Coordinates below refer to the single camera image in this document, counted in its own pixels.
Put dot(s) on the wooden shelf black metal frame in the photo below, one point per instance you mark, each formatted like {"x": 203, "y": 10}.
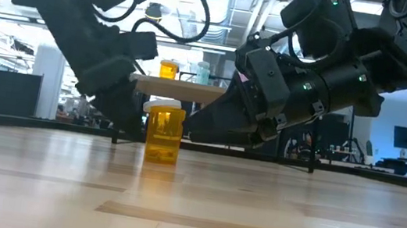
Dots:
{"x": 179, "y": 89}

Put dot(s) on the orange medicine bottle white cap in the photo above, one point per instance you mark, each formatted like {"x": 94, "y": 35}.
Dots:
{"x": 168, "y": 71}
{"x": 164, "y": 136}

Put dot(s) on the long LED light bar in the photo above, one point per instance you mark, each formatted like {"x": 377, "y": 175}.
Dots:
{"x": 3, "y": 16}

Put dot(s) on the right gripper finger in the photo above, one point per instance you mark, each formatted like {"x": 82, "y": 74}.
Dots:
{"x": 223, "y": 139}
{"x": 223, "y": 112}

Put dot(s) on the green medicine bottle white cap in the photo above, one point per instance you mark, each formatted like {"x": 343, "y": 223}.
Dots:
{"x": 203, "y": 74}

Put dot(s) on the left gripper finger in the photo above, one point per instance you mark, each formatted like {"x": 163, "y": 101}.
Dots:
{"x": 119, "y": 99}

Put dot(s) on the white building column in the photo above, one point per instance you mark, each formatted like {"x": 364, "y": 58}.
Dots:
{"x": 48, "y": 82}

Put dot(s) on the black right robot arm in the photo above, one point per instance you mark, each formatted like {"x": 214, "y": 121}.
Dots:
{"x": 379, "y": 38}

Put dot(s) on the silver ventilation duct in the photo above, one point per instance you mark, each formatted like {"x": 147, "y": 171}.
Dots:
{"x": 217, "y": 9}

